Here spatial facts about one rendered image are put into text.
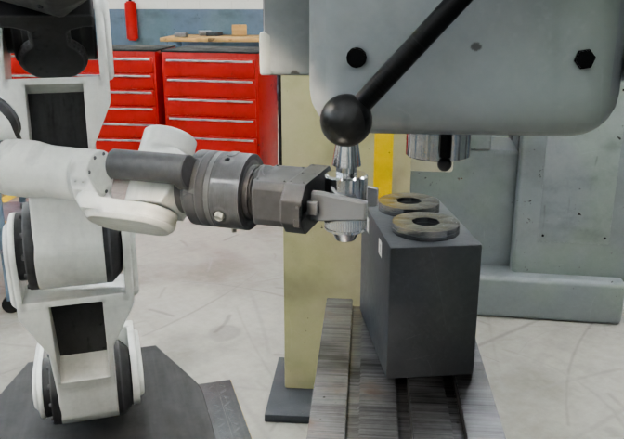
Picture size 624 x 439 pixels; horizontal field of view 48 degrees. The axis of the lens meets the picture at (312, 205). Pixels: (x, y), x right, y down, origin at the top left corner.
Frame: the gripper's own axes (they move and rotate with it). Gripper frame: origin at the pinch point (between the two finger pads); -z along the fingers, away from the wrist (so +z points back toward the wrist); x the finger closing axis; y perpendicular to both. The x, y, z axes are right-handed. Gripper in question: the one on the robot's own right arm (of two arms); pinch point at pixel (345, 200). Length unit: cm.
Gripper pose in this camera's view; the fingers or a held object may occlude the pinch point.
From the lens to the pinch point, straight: 77.9
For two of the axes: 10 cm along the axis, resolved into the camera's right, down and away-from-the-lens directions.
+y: -0.1, 9.6, 2.9
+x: 3.0, -2.8, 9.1
